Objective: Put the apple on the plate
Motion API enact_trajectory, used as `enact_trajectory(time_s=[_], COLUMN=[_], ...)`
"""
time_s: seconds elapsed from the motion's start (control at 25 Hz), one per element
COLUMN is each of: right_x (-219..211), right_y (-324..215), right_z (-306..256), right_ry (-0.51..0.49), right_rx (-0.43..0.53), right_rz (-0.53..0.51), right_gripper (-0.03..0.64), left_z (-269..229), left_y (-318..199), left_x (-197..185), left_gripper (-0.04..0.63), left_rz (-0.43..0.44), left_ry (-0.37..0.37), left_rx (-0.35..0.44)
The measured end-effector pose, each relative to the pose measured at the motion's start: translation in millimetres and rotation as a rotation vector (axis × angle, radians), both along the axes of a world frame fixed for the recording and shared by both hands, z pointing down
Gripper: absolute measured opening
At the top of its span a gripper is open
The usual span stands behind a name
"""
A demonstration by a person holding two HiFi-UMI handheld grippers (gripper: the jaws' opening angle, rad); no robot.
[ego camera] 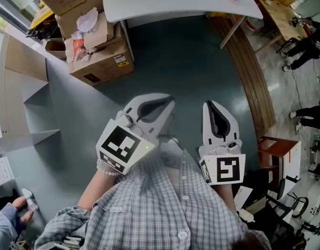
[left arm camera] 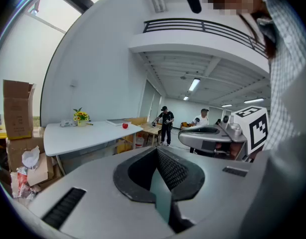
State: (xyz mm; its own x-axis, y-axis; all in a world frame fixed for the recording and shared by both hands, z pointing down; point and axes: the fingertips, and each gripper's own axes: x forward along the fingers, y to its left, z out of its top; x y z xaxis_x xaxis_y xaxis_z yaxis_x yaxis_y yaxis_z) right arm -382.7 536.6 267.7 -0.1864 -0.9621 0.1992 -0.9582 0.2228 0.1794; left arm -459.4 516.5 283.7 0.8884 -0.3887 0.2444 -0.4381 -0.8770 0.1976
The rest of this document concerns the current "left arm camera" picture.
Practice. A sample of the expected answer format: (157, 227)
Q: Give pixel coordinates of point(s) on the artificial sunflowers in white vase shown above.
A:
(80, 117)

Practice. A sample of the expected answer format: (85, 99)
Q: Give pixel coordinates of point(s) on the yellow bag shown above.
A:
(124, 148)

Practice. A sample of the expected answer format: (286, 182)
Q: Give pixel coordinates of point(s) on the white wall box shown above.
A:
(73, 83)

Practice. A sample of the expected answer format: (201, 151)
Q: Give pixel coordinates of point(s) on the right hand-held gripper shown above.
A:
(205, 137)

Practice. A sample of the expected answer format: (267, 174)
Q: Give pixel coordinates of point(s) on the gray rectangular tray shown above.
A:
(118, 122)

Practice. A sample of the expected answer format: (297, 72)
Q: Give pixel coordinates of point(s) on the wooden table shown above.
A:
(150, 128)

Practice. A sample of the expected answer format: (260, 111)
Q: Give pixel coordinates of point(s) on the red apple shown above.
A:
(125, 126)

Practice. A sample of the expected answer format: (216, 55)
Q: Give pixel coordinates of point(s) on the low cardboard box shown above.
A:
(16, 153)

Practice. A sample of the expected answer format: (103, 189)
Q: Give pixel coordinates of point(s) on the red and white plastic bag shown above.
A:
(19, 183)

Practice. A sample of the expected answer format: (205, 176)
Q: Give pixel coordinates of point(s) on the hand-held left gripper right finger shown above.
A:
(178, 173)

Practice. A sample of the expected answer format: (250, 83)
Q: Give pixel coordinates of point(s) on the tall open cardboard box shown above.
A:
(17, 111)

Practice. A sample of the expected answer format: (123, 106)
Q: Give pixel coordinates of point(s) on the clear water jug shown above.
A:
(139, 141)

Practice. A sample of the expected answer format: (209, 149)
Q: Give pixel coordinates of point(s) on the tan cardboard box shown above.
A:
(140, 120)

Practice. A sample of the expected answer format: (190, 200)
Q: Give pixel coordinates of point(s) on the checked shirt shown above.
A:
(287, 83)

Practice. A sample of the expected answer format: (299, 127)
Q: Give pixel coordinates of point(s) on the person's right hand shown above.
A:
(237, 150)

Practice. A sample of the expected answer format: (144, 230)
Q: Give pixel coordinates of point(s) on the black balcony railing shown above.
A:
(173, 20)

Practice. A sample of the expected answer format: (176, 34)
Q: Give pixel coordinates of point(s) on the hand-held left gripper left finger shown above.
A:
(123, 180)

